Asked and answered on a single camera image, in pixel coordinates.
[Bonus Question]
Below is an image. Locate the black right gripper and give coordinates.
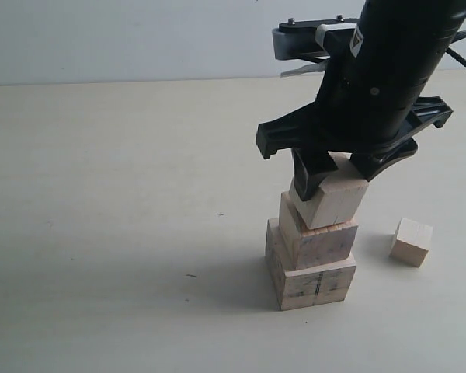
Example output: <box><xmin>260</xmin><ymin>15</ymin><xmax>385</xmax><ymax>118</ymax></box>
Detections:
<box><xmin>256</xmin><ymin>27</ymin><xmax>452</xmax><ymax>201</ymax></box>

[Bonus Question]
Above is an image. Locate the second largest wooden cube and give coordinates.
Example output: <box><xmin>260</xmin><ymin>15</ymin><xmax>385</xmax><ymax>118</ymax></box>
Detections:
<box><xmin>279</xmin><ymin>192</ymin><xmax>358</xmax><ymax>270</ymax></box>

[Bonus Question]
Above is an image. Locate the smallest wooden cube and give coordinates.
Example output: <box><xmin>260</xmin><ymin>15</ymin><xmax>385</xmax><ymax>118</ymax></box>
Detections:
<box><xmin>389</xmin><ymin>218</ymin><xmax>433</xmax><ymax>268</ymax></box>

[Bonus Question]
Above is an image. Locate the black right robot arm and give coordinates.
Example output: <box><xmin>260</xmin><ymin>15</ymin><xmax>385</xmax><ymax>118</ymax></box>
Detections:
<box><xmin>256</xmin><ymin>1</ymin><xmax>466</xmax><ymax>201</ymax></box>

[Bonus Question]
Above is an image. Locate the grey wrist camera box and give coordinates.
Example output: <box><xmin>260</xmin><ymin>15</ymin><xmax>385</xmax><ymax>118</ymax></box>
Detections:
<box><xmin>272</xmin><ymin>18</ymin><xmax>358</xmax><ymax>62</ymax></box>

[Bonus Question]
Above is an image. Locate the black cable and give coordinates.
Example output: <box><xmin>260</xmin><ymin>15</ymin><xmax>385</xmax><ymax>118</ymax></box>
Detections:
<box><xmin>446</xmin><ymin>30</ymin><xmax>466</xmax><ymax>77</ymax></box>

